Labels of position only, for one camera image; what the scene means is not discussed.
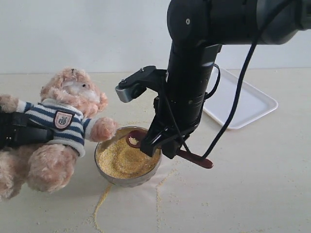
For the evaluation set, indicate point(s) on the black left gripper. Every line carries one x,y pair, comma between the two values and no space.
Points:
14,133

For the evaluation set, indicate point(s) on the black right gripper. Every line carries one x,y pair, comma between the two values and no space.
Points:
177,115

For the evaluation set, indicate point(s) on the dark red wooden spoon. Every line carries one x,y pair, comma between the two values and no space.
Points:
135,137

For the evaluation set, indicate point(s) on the teddy bear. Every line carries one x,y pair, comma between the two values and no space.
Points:
69,105

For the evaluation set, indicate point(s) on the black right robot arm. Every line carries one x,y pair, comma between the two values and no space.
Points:
198,29

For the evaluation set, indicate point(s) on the steel bowl of millet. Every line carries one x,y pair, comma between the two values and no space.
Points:
123,165

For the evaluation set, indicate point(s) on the white rectangular plastic tray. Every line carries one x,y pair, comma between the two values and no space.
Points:
253,103

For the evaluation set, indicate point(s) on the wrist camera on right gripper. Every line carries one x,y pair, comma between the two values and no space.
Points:
132,87

